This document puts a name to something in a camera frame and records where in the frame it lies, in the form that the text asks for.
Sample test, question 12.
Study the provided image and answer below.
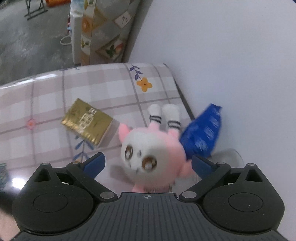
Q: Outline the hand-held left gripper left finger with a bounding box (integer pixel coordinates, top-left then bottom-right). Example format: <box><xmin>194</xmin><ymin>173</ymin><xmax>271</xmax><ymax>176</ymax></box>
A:
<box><xmin>32</xmin><ymin>152</ymin><xmax>116</xmax><ymax>202</ymax></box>

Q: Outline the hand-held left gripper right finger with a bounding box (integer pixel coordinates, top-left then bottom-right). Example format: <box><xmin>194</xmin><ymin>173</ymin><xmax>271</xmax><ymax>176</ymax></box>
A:
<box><xmin>179</xmin><ymin>155</ymin><xmax>266</xmax><ymax>202</ymax></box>

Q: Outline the blue packet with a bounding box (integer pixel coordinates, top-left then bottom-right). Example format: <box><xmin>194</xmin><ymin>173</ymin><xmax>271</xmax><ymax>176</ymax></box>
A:
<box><xmin>179</xmin><ymin>103</ymin><xmax>222</xmax><ymax>159</ymax></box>

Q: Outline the pink white plush toy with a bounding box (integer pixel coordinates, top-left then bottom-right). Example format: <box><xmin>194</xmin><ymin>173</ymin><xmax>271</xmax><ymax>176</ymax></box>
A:
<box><xmin>118</xmin><ymin>104</ymin><xmax>197</xmax><ymax>193</ymax></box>

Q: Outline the gold box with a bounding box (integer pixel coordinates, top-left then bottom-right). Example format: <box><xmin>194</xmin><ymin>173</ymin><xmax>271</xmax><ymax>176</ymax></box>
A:
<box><xmin>60</xmin><ymin>98</ymin><xmax>114</xmax><ymax>147</ymax></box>

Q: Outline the green patterned packet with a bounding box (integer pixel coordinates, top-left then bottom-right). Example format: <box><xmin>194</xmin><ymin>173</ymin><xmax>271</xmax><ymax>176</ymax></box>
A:
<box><xmin>0</xmin><ymin>163</ymin><xmax>8</xmax><ymax>188</ymax></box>

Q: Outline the folded patterned mattress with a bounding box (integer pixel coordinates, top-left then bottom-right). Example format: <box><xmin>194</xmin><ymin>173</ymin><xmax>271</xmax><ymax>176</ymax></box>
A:
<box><xmin>80</xmin><ymin>0</ymin><xmax>141</xmax><ymax>66</ymax></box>

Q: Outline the white water dispenser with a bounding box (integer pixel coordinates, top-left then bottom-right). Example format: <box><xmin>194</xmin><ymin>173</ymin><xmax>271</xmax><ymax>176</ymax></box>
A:
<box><xmin>68</xmin><ymin>0</ymin><xmax>85</xmax><ymax>64</ymax></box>

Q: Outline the folding stool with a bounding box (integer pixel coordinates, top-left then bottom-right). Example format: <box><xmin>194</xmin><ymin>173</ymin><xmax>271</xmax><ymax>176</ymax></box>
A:
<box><xmin>24</xmin><ymin>0</ymin><xmax>49</xmax><ymax>20</ymax></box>

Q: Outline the white cable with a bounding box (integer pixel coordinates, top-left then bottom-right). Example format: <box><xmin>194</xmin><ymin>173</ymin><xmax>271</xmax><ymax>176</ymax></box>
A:
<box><xmin>60</xmin><ymin>35</ymin><xmax>73</xmax><ymax>46</ymax></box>

